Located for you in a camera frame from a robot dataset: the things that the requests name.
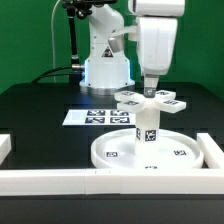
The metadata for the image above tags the white marker sheet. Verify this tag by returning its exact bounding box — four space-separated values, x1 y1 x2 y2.
63 109 135 126

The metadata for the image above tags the black camera stand pole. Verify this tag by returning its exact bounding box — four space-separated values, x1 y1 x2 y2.
62 0 117 85

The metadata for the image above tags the white cable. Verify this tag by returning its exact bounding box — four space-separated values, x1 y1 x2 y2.
50 0 63 84

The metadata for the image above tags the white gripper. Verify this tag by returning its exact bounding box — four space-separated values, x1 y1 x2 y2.
136 17 178 98

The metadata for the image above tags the white cross-shaped table base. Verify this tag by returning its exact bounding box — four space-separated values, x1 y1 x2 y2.
114 90 186 113

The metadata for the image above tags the white U-shaped fence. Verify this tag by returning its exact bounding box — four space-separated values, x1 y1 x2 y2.
0 133 224 196

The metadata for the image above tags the white round table top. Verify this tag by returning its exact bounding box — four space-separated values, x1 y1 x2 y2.
91 128 204 170

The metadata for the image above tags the black cable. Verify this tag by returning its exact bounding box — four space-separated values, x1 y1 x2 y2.
31 64 85 84

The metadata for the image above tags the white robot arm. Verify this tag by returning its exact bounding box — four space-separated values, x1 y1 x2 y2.
80 0 185 98

